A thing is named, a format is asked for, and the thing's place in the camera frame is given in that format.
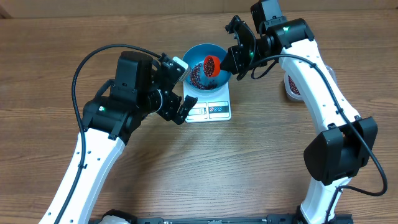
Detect white digital kitchen scale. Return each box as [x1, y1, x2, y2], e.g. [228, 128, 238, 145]
[183, 82, 232, 123]

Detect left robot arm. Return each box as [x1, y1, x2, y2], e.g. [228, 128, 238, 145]
[41, 51, 197, 223]

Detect red measuring scoop blue handle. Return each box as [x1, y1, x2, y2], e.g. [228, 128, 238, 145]
[203, 55, 221, 78]

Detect clear plastic food container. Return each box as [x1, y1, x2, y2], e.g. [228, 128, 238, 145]
[284, 65, 338, 101]

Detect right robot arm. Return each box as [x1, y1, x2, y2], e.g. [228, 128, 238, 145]
[221, 1, 377, 223]

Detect blue bowl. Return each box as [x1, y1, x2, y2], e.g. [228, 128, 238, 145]
[183, 44, 231, 90]

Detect red adzuki beans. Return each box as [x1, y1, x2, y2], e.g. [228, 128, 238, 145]
[288, 76, 300, 95]

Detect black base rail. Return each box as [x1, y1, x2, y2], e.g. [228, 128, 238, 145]
[90, 210, 354, 224]

